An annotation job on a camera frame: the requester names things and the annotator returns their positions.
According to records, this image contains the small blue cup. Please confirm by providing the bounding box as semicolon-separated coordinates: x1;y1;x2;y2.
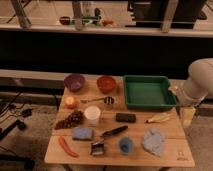
118;137;134;155

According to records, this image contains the light blue towel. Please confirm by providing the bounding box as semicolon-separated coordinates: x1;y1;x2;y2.
141;128;165;157

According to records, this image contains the black handled brush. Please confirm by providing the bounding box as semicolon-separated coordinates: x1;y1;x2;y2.
90;125;128;156

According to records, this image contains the black rectangular block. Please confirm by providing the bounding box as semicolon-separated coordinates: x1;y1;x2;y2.
116;113;136;123

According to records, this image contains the red chili pepper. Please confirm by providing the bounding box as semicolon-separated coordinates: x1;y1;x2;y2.
58;136;78;157

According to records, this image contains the purple grape bunch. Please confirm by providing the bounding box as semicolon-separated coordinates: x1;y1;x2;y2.
55;110;83;130

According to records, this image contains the blue sponge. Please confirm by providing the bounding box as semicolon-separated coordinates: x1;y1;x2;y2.
72;127;93;140

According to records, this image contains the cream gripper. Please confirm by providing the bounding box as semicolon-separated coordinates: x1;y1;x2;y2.
180;107;196;128

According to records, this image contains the banana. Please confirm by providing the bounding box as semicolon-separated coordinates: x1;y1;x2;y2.
147;113;170;123

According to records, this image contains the white plastic cup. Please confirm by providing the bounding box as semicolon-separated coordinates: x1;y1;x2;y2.
84;106;101;126

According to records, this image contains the wooden table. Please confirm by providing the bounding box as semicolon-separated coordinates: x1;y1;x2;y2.
44;81;195;168

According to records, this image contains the orange fruit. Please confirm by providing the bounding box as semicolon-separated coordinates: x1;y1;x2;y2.
65;96;78;109

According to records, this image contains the purple bowl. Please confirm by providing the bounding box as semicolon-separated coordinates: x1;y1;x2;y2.
64;74;85;92

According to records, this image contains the red bowl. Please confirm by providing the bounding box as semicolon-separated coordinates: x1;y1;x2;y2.
97;75;116;94

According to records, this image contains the metal measuring spoon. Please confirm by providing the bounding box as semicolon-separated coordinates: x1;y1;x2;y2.
81;96;115;105

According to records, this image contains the green plastic tray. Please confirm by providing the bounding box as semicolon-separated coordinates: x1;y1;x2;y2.
123;75;177;111

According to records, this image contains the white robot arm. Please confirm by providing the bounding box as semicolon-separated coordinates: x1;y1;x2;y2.
177;58;213;128

